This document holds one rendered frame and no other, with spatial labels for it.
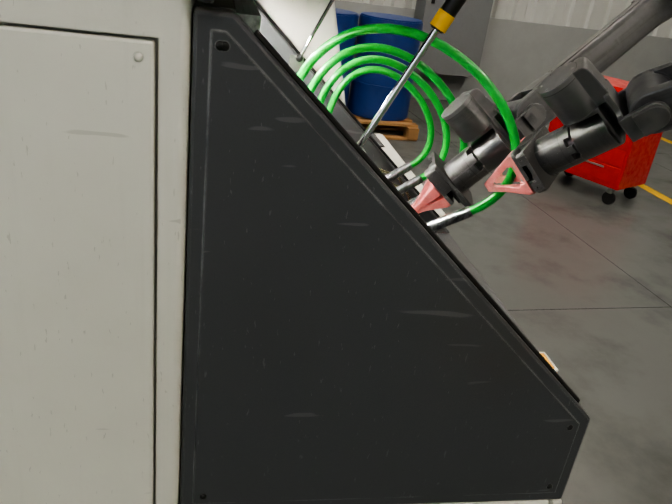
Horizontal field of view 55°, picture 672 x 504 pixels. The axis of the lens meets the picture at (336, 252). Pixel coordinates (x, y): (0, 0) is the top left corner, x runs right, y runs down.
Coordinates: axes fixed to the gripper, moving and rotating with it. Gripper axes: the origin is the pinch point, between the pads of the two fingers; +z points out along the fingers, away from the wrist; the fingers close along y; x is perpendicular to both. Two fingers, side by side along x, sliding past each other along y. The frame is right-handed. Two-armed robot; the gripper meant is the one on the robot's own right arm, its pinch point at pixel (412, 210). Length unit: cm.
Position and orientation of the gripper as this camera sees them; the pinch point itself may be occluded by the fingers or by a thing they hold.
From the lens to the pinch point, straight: 114.0
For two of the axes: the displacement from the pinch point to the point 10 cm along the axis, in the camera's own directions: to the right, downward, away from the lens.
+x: -1.0, 4.8, -8.7
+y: -6.9, -6.7, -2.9
